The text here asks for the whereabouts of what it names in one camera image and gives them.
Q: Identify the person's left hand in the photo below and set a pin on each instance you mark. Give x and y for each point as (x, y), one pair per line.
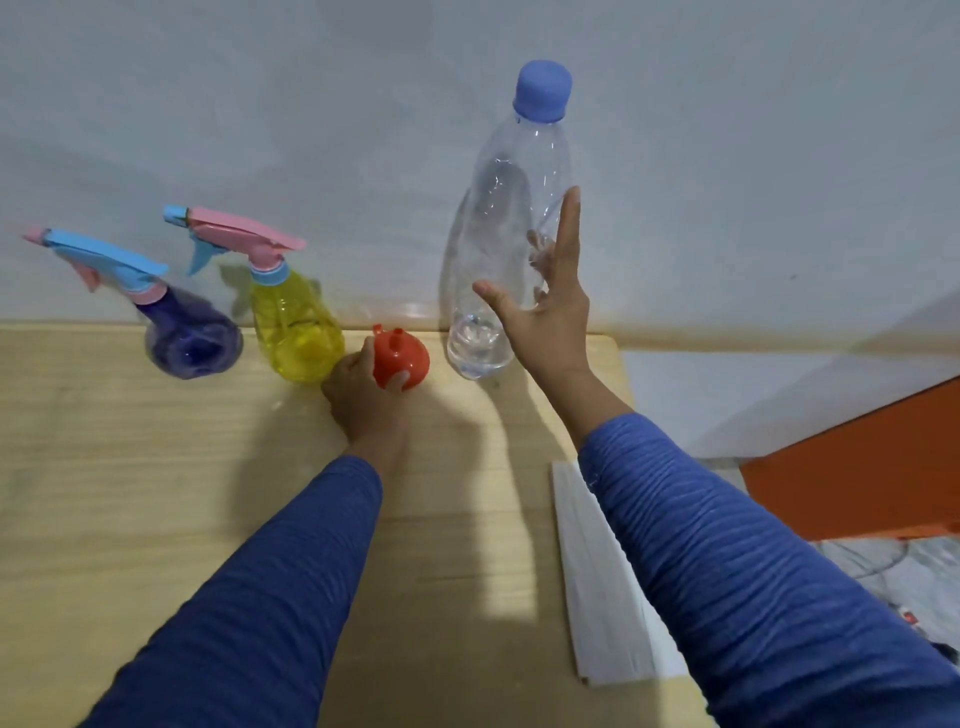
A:
(364, 409)

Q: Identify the person's right hand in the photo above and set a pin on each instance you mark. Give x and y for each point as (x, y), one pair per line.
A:
(551, 330)

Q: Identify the orange plastic funnel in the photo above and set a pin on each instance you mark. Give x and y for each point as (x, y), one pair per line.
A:
(405, 356)

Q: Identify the clear plastic water bottle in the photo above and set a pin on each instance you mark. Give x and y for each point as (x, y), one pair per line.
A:
(502, 202)

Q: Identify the purple spray bottle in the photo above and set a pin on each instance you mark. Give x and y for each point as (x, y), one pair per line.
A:
(191, 337)

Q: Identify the blue bottle cap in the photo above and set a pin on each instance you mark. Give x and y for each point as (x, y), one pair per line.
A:
(542, 90)

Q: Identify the person's left forearm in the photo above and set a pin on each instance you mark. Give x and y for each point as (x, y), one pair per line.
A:
(247, 607)

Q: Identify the person's right forearm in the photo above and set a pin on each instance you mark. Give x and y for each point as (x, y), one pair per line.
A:
(765, 592)

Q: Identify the white paper sheet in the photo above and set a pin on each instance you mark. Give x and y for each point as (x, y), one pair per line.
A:
(600, 600)

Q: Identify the orange furniture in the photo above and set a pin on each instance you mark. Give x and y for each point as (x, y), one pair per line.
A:
(862, 465)

